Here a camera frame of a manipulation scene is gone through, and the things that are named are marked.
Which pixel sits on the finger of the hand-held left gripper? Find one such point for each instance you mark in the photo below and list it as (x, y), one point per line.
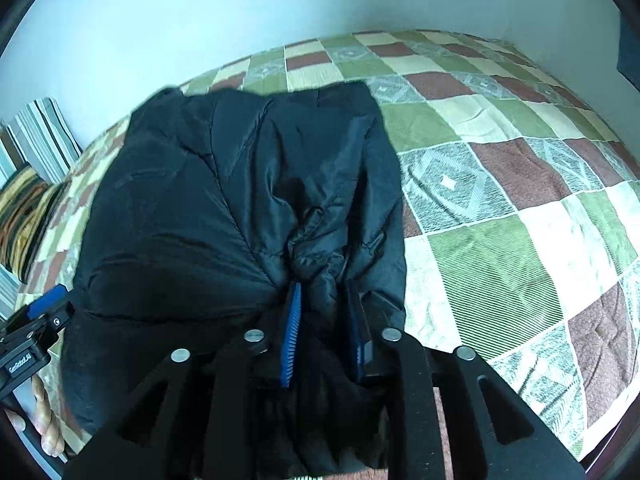
(47, 302)

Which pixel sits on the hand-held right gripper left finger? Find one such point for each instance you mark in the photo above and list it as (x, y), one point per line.
(292, 330)

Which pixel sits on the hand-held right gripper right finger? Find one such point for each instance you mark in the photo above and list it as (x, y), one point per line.
(359, 330)

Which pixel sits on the black puffer jacket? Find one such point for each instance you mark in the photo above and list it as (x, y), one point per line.
(240, 200)

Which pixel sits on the person's left hand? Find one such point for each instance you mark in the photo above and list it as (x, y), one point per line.
(42, 410)

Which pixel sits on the yellow brown patterned pillow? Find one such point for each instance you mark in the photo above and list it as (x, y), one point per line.
(25, 215)

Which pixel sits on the grey striped pillow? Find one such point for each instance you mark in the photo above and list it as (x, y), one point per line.
(37, 135)

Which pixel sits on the checkered patchwork bedspread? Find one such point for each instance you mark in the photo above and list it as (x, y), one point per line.
(500, 200)

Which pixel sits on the dark teal hanging cloth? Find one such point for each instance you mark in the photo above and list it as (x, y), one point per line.
(631, 45)

